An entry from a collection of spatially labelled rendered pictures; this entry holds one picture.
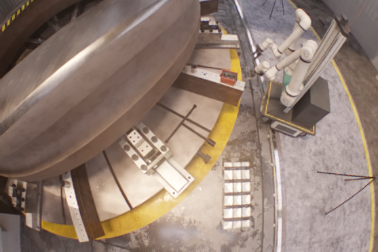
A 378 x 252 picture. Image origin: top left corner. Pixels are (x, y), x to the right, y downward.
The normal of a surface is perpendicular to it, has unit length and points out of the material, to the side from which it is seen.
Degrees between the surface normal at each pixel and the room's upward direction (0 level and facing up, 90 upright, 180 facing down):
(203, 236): 0
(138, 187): 0
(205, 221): 0
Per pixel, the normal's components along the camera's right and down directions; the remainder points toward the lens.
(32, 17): 0.86, 0.44
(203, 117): -0.02, -0.47
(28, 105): 0.41, 0.15
